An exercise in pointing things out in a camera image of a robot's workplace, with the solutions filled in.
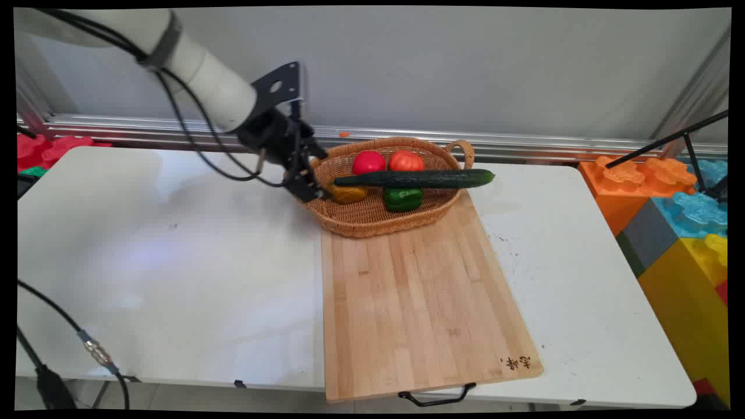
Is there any blue giant building block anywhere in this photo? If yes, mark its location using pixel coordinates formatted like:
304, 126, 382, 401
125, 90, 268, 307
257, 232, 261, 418
652, 158, 729, 239

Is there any wooden cutting board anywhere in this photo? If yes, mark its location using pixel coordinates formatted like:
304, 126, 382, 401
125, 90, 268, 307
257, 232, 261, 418
321, 189, 544, 403

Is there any green bell pepper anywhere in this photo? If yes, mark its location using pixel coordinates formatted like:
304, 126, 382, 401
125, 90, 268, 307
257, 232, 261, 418
382, 187, 424, 213

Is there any orange giant building block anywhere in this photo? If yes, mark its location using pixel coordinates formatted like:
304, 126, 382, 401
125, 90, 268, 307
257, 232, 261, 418
577, 155, 698, 237

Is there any red apple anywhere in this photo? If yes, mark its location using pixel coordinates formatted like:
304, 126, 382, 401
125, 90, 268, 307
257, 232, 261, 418
352, 150, 386, 176

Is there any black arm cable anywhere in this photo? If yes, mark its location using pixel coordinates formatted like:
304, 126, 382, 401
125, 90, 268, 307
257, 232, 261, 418
36, 8, 299, 189

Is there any grey giant building block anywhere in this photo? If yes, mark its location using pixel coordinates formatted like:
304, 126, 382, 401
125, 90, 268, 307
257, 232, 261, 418
616, 198, 679, 278

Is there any yellow bell pepper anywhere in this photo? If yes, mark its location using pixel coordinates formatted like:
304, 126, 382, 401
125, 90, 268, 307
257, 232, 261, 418
328, 184, 368, 205

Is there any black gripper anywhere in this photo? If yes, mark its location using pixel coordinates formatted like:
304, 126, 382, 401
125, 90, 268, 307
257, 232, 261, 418
237, 108, 328, 204

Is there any black tripod stand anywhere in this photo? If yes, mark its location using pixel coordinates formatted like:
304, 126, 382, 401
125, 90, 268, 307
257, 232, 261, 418
605, 109, 729, 202

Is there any woven wicker basket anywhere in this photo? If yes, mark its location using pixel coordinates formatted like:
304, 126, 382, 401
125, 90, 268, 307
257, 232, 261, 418
296, 137, 475, 239

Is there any aluminium frame rail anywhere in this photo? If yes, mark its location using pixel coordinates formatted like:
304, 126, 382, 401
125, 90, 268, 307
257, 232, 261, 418
16, 113, 728, 164

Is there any red giant building block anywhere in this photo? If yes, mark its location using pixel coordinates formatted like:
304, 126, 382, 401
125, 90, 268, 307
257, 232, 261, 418
17, 133, 112, 173

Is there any black cable with metal connector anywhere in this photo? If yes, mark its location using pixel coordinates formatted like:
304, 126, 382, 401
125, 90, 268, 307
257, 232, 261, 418
17, 280, 130, 410

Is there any black cutting board handle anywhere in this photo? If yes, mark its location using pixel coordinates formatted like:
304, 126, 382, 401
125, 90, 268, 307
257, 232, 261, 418
398, 382, 477, 407

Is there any yellow giant building block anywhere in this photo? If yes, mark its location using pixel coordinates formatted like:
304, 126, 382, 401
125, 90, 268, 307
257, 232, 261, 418
638, 234, 730, 404

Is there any long green cucumber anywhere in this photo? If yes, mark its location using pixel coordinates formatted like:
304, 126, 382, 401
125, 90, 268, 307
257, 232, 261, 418
333, 169, 496, 189

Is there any red tomato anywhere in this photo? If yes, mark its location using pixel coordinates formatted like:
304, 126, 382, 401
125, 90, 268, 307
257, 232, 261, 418
388, 150, 425, 172

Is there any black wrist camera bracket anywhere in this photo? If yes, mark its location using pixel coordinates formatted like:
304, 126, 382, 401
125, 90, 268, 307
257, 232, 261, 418
251, 61, 307, 121

